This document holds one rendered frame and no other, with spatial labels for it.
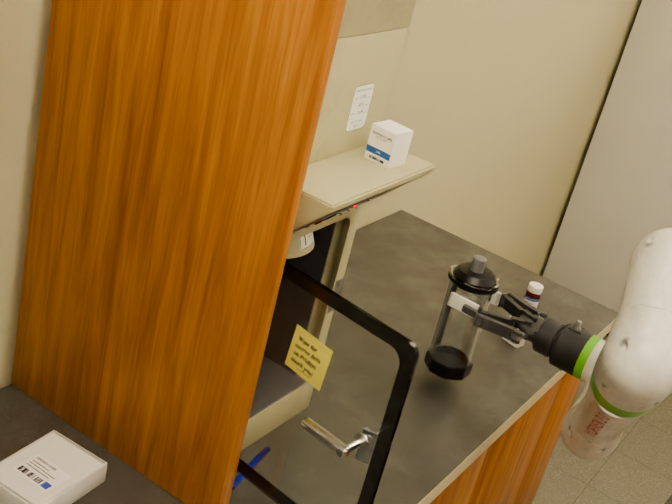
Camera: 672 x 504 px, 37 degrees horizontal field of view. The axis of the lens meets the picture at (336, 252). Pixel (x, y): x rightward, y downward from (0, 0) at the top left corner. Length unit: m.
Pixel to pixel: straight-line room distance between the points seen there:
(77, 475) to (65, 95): 0.60
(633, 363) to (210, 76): 0.74
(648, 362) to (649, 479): 2.46
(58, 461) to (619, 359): 0.90
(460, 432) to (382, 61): 0.80
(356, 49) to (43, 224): 0.60
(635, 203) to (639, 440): 1.05
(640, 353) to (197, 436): 0.69
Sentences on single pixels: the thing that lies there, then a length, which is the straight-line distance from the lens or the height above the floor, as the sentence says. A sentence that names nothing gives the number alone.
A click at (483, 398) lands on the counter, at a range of 2.22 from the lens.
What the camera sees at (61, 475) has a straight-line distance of 1.71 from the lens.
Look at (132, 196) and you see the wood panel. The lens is 1.59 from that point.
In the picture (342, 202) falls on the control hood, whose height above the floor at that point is 1.51.
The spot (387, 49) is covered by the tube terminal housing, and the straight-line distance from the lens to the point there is 1.68.
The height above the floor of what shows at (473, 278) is 1.21.
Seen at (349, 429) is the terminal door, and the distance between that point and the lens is 1.54.
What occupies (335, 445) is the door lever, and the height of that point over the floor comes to 1.20.
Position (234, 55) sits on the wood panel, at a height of 1.69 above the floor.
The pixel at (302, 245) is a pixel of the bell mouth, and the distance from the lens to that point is 1.73.
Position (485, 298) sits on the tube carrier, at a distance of 2.10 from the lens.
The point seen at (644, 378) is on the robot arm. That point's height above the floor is 1.38.
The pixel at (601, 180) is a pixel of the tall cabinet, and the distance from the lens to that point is 4.63.
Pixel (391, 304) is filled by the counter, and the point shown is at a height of 0.94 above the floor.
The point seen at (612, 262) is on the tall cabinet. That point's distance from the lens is 4.70.
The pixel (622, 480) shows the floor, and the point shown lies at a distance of 3.92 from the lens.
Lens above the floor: 2.08
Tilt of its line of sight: 26 degrees down
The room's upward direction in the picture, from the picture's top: 14 degrees clockwise
